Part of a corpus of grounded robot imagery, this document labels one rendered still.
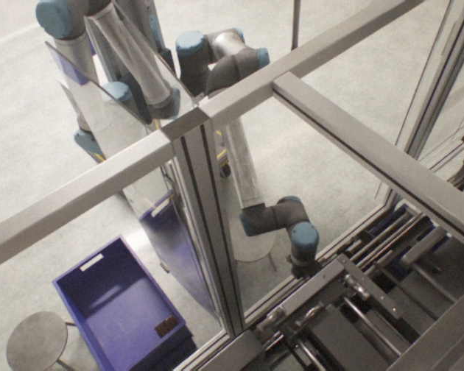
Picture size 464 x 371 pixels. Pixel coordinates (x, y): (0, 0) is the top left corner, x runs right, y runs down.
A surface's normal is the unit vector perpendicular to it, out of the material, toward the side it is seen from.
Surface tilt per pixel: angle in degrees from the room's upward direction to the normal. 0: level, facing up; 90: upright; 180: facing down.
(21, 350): 0
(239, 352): 0
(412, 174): 0
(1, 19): 90
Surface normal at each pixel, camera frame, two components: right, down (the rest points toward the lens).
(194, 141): 0.60, 0.61
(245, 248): -0.10, -0.59
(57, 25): -0.34, 0.70
